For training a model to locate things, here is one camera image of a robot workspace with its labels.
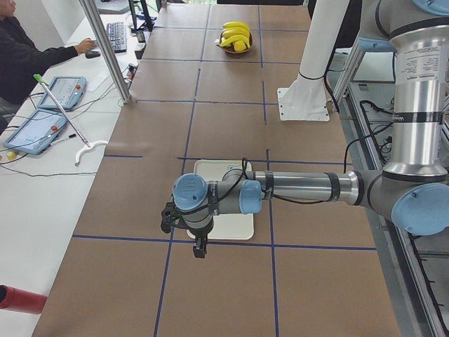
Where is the white bear tray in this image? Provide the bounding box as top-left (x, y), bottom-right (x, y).
top-left (194, 159), bottom-right (254, 241)

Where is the brown wicker basket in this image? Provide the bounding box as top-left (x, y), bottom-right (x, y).
top-left (218, 33), bottom-right (253, 54)

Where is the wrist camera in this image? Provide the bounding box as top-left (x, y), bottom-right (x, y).
top-left (161, 201), bottom-right (180, 234)

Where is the lower teach pendant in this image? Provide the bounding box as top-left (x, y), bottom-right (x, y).
top-left (4, 109), bottom-right (67, 154)

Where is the black keyboard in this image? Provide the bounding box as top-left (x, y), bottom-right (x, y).
top-left (106, 22), bottom-right (127, 53)

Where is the small yellow object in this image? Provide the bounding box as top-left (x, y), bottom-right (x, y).
top-left (7, 151), bottom-right (17, 161)

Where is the grabber stick green handle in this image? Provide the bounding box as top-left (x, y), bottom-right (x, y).
top-left (33, 74), bottom-right (109, 167)

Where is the white camera pole base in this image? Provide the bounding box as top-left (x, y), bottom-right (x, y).
top-left (277, 0), bottom-right (349, 121)

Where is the black marker pen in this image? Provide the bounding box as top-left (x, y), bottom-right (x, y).
top-left (50, 133), bottom-right (77, 146)

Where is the black computer mouse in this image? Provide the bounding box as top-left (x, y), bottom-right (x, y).
top-left (85, 50), bottom-right (101, 59)

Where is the aluminium frame post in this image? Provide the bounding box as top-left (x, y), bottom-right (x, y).
top-left (79, 0), bottom-right (131, 104)

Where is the yellow lemon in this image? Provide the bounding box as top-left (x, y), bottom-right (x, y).
top-left (233, 40), bottom-right (248, 53)

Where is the yellow banana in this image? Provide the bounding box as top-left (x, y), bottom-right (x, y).
top-left (221, 27), bottom-right (250, 39)
top-left (222, 21), bottom-right (250, 31)
top-left (220, 35), bottom-right (250, 48)

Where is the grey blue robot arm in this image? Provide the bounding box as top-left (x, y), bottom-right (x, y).
top-left (161, 1), bottom-right (448, 258)

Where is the teach pendant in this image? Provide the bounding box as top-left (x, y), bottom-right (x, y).
top-left (46, 77), bottom-right (87, 111)
top-left (4, 109), bottom-right (67, 154)

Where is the red cylinder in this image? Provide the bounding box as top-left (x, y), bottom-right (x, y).
top-left (1, 285), bottom-right (47, 315)

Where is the seated person in black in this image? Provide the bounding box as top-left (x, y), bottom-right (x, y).
top-left (1, 1), bottom-right (95, 131)

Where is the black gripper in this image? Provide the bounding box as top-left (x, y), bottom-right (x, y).
top-left (183, 213), bottom-right (213, 258)

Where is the aluminium side frame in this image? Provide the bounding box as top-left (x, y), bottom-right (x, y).
top-left (331, 38), bottom-right (449, 337)

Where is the upper teach pendant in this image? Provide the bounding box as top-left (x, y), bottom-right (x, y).
top-left (46, 77), bottom-right (87, 111)

